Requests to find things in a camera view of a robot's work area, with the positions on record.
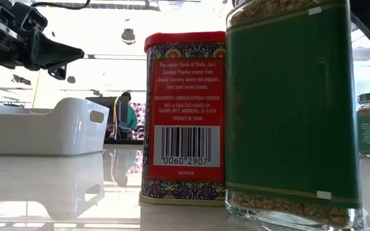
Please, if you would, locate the long yellow cable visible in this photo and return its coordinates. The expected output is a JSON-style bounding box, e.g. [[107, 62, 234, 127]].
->
[[31, 69, 42, 109]]

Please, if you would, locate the black computer monitor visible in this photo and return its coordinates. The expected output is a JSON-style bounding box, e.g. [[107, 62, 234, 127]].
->
[[85, 96, 130, 144]]

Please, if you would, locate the red-lidded smoked paprika tin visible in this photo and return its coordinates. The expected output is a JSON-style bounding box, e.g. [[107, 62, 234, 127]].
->
[[139, 31, 227, 207]]

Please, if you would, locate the person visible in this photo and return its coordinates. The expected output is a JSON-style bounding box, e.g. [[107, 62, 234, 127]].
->
[[119, 91, 139, 141]]

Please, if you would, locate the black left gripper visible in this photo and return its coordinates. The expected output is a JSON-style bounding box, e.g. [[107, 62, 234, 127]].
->
[[0, 0, 85, 81]]

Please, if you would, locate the purple patterned cloth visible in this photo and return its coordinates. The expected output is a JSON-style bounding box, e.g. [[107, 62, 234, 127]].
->
[[128, 102, 146, 141]]

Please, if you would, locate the round dark ceiling fixture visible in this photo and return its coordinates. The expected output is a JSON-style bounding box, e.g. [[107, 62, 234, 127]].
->
[[121, 28, 137, 46]]

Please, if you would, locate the white plastic bin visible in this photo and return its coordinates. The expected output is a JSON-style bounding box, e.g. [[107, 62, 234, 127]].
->
[[0, 97, 110, 157]]

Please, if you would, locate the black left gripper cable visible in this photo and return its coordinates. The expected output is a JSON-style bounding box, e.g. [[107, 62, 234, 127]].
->
[[30, 0, 91, 10]]

